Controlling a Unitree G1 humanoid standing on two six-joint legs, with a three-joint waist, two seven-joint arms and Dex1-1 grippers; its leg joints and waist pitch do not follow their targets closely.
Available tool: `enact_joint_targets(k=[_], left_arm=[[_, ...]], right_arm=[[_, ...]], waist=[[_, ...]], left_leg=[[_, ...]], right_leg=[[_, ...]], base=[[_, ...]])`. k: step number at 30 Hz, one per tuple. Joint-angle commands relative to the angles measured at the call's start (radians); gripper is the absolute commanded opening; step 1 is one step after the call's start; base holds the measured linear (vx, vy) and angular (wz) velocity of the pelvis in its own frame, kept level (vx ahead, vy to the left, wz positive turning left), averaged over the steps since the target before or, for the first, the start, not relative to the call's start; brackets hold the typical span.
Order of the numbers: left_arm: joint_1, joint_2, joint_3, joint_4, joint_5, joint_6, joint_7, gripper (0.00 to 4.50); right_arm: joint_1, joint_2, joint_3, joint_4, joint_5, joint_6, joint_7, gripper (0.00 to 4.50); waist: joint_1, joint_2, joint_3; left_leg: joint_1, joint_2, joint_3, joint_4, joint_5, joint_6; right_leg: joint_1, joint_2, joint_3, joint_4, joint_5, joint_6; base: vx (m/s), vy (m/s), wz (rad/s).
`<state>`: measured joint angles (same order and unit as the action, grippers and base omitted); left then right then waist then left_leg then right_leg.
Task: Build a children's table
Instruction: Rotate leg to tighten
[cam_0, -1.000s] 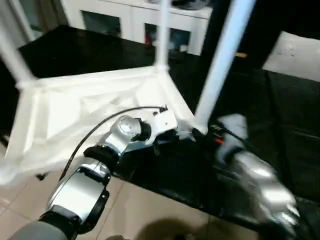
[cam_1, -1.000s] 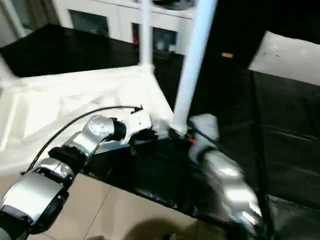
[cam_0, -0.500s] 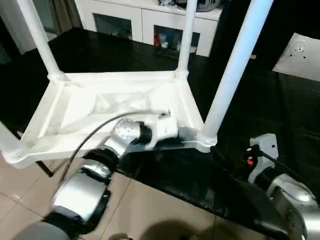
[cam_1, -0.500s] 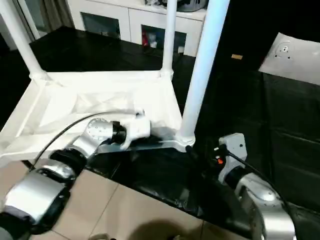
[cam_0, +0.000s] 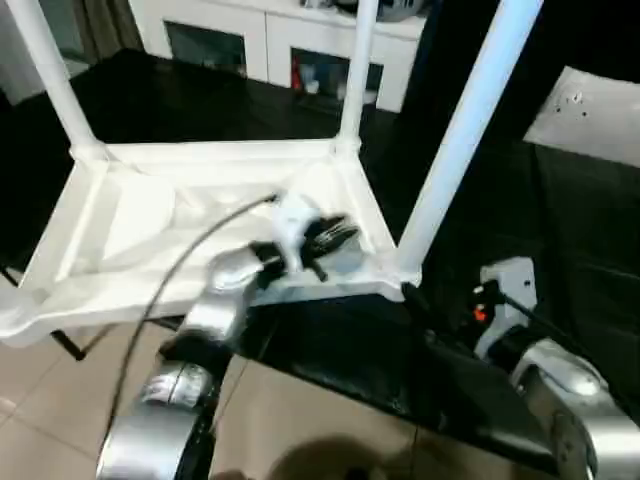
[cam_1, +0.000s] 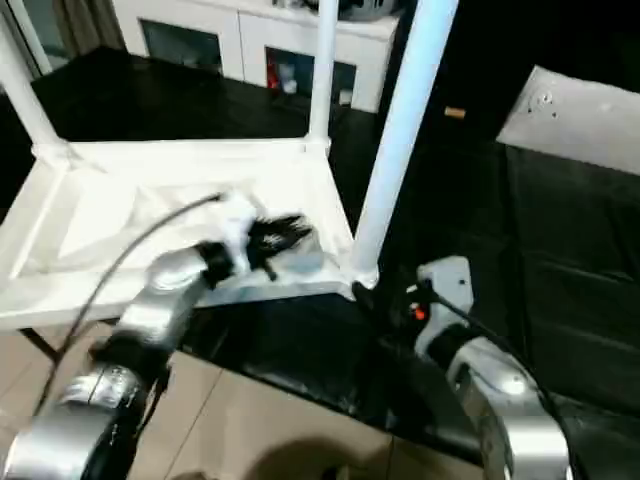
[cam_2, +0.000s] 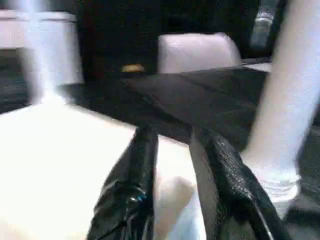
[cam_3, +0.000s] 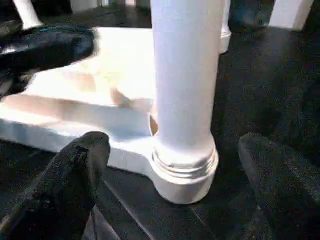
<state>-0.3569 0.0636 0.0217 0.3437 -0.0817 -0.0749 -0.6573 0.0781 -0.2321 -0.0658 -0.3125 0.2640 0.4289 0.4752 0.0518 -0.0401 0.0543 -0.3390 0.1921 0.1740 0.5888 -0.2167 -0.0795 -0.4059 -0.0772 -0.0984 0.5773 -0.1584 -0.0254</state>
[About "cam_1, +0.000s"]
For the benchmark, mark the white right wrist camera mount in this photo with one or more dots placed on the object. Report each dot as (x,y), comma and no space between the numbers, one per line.
(450,280)

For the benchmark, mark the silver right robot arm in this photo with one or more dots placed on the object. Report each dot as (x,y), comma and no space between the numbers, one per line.
(500,385)

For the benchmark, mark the white plastic chair shell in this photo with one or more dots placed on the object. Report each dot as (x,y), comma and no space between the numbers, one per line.
(590,130)

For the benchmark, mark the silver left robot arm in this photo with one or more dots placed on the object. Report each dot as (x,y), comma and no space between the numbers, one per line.
(160,300)

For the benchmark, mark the white plastic table leg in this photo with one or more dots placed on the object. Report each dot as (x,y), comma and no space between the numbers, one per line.
(322,75)
(400,125)
(25,100)

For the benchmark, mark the white plastic table top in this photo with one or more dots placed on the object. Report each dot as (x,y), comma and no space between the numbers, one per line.
(150,165)

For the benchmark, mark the small white jar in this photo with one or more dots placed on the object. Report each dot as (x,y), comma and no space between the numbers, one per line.
(346,96)
(289,85)

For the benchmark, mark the small yellow label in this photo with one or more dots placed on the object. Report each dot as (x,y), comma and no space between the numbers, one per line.
(455,112)

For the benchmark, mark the red packet in cabinet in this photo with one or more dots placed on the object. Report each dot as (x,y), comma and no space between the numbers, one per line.
(272,72)

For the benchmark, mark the beige window curtain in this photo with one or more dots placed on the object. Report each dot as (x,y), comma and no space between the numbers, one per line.
(87,22)

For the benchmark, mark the white cabinet with glass doors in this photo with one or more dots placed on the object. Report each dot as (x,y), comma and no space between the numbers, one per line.
(240,30)

